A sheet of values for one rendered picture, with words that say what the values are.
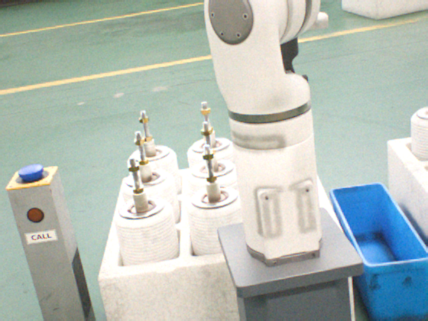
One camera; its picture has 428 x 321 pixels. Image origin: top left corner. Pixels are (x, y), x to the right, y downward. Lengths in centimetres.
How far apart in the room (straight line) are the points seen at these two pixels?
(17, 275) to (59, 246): 39
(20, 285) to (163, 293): 48
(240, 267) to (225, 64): 24
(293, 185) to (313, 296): 13
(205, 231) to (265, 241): 30
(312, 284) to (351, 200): 61
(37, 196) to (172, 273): 25
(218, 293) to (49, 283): 30
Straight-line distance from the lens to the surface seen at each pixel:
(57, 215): 109
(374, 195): 136
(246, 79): 67
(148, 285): 103
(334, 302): 78
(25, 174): 108
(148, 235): 102
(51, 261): 113
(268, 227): 73
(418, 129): 130
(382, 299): 113
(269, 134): 69
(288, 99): 68
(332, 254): 77
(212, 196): 103
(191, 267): 101
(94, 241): 154
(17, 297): 141
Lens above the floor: 70
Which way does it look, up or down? 23 degrees down
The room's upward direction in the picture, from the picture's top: 9 degrees counter-clockwise
